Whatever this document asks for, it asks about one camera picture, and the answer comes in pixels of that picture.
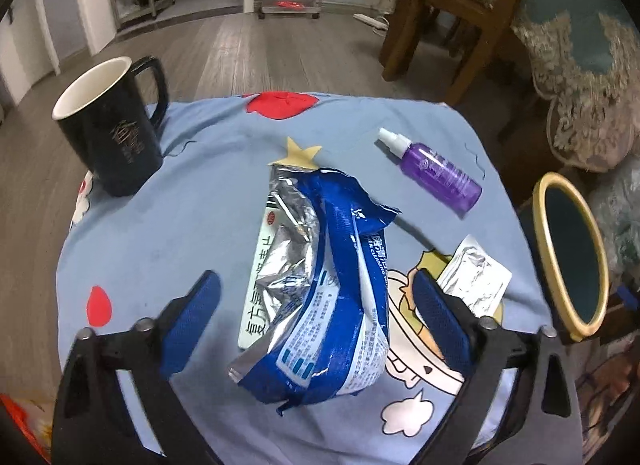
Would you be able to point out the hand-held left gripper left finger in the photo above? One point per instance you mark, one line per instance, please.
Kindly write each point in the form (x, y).
(192, 320)

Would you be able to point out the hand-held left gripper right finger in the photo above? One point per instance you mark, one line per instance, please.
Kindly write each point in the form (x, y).
(440, 315)

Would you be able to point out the blue foil packet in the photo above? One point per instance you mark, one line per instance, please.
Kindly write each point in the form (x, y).
(340, 295)

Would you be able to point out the yellow-rimmed teal trash bin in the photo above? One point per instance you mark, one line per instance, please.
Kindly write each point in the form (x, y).
(570, 255)

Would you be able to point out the silver foil sachet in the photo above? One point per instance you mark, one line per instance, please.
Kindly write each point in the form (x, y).
(475, 275)

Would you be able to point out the white medicine box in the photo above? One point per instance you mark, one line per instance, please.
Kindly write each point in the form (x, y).
(255, 295)

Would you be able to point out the blue printed cloth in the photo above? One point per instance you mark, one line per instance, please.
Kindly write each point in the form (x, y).
(200, 195)

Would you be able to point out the purple spray bottle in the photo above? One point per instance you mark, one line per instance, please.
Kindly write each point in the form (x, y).
(440, 172)

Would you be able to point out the black mug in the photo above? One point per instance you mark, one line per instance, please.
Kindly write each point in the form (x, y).
(115, 145)

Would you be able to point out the orange plastic bag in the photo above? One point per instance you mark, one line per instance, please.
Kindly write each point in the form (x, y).
(22, 425)

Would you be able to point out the large lace cushion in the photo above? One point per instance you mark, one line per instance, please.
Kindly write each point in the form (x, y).
(580, 70)

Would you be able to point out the white power strip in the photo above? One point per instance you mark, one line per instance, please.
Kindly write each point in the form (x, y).
(371, 20)

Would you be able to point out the wooden chair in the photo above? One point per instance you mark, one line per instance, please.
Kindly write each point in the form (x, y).
(430, 10)

